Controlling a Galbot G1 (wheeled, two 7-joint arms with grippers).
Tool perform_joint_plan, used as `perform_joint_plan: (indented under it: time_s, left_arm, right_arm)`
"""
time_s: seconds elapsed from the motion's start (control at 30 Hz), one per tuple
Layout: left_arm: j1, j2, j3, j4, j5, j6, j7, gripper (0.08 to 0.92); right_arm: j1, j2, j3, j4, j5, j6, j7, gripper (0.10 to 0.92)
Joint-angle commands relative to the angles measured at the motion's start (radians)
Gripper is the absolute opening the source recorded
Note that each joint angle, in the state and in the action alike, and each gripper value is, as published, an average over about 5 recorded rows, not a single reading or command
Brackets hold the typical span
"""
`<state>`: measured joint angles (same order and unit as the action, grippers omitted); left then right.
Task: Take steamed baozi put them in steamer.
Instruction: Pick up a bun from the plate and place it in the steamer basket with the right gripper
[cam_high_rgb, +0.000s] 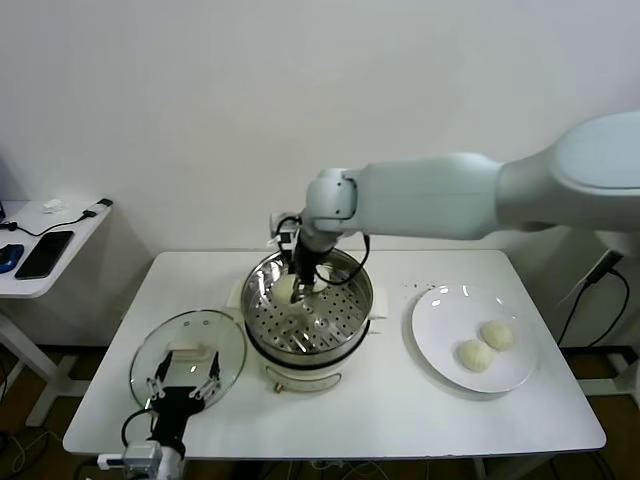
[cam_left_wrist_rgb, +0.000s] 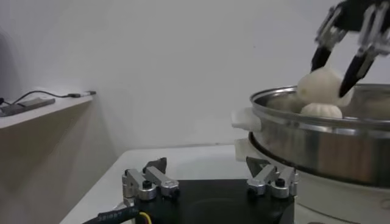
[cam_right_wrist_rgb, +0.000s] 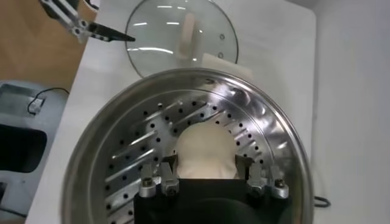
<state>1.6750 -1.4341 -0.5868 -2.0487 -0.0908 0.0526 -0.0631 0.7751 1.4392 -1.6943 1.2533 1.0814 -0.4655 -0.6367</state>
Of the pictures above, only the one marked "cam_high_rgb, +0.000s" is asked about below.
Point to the white round plate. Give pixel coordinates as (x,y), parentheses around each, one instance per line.
(440,320)

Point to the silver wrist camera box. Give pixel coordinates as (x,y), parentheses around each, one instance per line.
(286,236)
(142,455)

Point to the blue computer mouse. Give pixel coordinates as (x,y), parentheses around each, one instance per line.
(10,257)

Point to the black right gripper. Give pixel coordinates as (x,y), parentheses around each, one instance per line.
(306,260)

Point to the cream electric cooker pot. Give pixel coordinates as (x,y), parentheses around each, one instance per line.
(300,375)

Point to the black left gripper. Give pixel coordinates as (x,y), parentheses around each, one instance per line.
(172,410)

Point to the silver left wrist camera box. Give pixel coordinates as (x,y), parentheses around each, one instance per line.
(142,455)

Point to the small white case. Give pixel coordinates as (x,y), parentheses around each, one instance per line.
(52,205)

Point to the white table with appliance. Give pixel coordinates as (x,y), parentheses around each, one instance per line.
(615,387)

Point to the perforated steel steamer basket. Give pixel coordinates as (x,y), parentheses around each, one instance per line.
(340,310)

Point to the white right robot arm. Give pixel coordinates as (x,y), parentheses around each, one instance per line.
(425,195)

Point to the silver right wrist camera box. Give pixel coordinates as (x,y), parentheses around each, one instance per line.
(286,236)

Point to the white side table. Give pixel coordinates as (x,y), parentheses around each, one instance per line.
(25,290)

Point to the black smartphone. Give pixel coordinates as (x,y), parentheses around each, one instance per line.
(45,255)

